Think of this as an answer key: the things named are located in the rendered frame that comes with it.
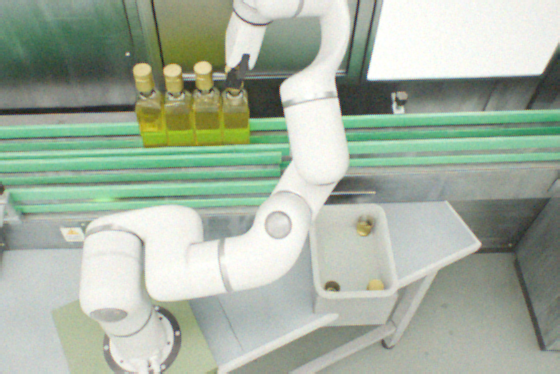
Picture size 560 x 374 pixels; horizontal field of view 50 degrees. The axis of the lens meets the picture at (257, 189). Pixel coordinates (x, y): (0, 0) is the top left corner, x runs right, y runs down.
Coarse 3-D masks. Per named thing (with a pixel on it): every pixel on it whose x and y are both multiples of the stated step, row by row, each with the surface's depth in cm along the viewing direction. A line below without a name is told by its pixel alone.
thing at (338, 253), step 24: (336, 216) 136; (384, 216) 133; (312, 240) 130; (336, 240) 138; (360, 240) 138; (384, 240) 130; (336, 264) 134; (360, 264) 134; (384, 264) 130; (360, 288) 131; (384, 288) 129
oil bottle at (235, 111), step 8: (224, 96) 120; (248, 96) 122; (224, 104) 119; (232, 104) 119; (240, 104) 119; (248, 104) 120; (224, 112) 120; (232, 112) 120; (240, 112) 120; (248, 112) 121; (224, 120) 122; (232, 120) 122; (240, 120) 122; (248, 120) 123; (224, 128) 124; (232, 128) 124; (240, 128) 124; (248, 128) 125; (224, 136) 127; (232, 136) 126; (240, 136) 126; (248, 136) 127; (224, 144) 129; (232, 144) 129; (240, 144) 129; (248, 144) 129
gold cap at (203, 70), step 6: (198, 66) 114; (204, 66) 114; (210, 66) 114; (198, 72) 113; (204, 72) 113; (210, 72) 114; (198, 78) 115; (204, 78) 114; (210, 78) 115; (198, 84) 116; (204, 84) 115; (210, 84) 116
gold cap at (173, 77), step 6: (168, 66) 114; (174, 66) 114; (168, 72) 113; (174, 72) 113; (180, 72) 114; (168, 78) 113; (174, 78) 113; (180, 78) 114; (168, 84) 115; (174, 84) 115; (180, 84) 115; (168, 90) 116; (174, 90) 116; (180, 90) 116
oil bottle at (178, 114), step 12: (168, 96) 120; (168, 108) 119; (180, 108) 119; (192, 108) 123; (168, 120) 121; (180, 120) 122; (192, 120) 123; (168, 132) 125; (180, 132) 125; (192, 132) 125; (180, 144) 128; (192, 144) 128
